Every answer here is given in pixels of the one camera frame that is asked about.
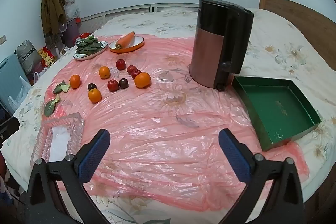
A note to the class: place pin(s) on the pink plastic sheet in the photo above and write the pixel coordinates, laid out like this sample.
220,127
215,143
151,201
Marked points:
162,129

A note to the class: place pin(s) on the loose green leaf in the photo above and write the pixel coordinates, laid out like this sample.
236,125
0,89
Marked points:
61,87
51,106

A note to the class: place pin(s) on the grey printed bag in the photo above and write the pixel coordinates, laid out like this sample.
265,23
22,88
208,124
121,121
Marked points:
27,54

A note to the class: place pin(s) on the floral bed sheet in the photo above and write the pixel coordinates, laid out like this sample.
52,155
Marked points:
275,37

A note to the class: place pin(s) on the clear plastic tray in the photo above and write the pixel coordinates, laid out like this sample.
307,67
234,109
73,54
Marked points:
60,134

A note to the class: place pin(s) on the black and copper electric kettle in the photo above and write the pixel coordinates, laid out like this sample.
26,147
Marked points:
210,50

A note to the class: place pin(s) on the small orange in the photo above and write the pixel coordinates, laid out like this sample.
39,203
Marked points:
74,81
94,95
104,72

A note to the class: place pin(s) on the purple bin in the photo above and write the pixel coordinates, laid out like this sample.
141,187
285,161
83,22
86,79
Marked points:
71,32

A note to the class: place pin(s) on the wooden headboard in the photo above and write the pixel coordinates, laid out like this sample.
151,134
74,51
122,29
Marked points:
302,16

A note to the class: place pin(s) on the small red apple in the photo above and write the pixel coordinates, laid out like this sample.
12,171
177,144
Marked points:
113,85
120,64
131,69
136,74

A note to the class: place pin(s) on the red and yellow package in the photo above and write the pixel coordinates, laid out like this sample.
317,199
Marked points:
47,56

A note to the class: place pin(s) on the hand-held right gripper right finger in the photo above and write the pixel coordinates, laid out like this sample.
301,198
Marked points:
235,158

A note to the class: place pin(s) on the brown coat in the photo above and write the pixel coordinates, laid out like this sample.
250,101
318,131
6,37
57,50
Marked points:
51,11

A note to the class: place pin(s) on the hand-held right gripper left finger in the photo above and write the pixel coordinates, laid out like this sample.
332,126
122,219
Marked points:
95,153

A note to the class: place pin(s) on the pile of leafy greens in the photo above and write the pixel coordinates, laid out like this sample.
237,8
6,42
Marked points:
88,45

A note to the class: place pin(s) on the large orange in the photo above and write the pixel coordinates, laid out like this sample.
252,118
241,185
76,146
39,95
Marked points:
142,80

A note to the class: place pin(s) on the green cardboard box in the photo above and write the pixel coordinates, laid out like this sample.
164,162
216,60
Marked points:
273,111

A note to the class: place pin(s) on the dark purple plum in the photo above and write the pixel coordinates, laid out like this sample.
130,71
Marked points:
123,83
92,86

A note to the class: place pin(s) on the light blue board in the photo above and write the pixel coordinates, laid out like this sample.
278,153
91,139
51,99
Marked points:
10,77

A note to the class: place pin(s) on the carrot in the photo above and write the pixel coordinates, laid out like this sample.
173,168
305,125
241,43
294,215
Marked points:
126,39

